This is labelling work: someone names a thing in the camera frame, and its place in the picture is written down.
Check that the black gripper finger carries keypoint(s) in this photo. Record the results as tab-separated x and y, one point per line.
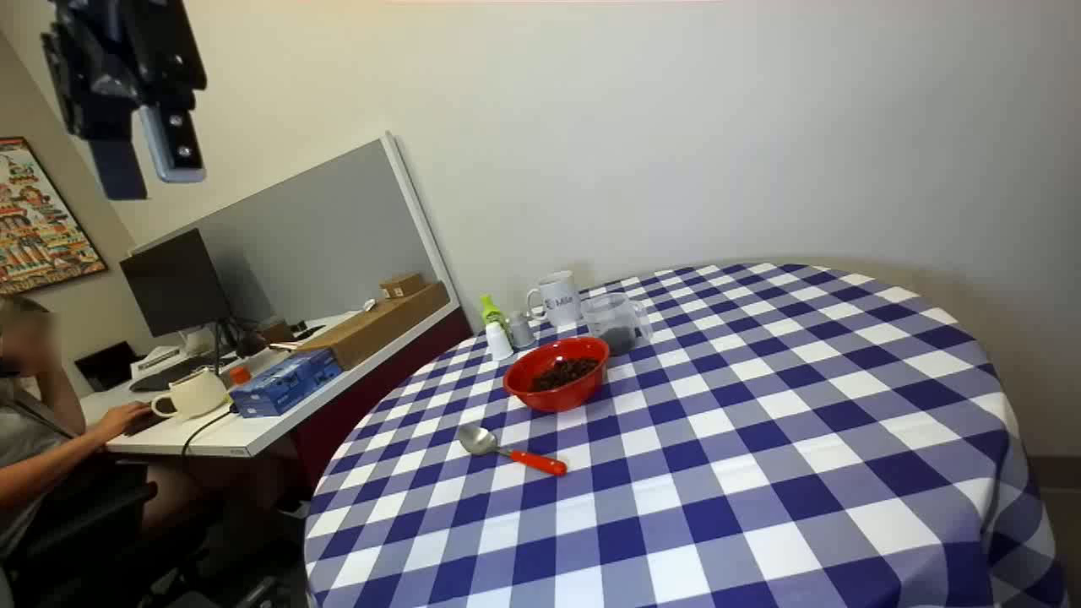
171	141
123	171

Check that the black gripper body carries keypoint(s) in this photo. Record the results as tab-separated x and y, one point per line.
119	56

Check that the red plastic bowl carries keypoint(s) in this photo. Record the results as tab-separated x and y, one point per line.
528	388

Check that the dark bits in bowl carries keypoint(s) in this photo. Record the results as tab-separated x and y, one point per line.
561	372

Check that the clear plastic jug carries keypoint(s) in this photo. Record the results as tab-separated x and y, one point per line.
615	326

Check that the black computer monitor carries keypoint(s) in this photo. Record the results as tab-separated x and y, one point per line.
173	280

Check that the grey white-framed partition panel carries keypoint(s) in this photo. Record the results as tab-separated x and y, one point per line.
325	237

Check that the small black box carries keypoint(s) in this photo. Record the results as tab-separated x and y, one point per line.
104	366

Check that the white desk phone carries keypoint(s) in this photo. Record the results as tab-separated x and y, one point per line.
164	366

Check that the white coffee mug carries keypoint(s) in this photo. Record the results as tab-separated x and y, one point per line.
197	391

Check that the blue rectangular box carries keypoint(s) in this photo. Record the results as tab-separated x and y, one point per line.
282	387

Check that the long brown cardboard box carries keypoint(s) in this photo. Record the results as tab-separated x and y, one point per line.
381	323

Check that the white office desk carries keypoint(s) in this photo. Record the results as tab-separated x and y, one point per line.
248	432

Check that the seated person grey shirt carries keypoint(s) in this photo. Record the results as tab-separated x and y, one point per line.
36	450

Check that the dark red desk cabinet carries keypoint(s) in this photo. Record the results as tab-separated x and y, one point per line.
359	399

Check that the black office chair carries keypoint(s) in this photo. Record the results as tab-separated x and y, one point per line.
79	546

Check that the white bottle green cap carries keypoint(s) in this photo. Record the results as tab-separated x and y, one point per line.
497	339

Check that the small grey glass jar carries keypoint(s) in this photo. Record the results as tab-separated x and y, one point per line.
522	333

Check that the white translucent mug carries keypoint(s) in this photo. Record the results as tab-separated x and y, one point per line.
558	301

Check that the blue white checkered tablecloth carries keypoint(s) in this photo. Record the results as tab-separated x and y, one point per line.
730	475

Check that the framed colourful wall picture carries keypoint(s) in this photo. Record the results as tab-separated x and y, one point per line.
38	230

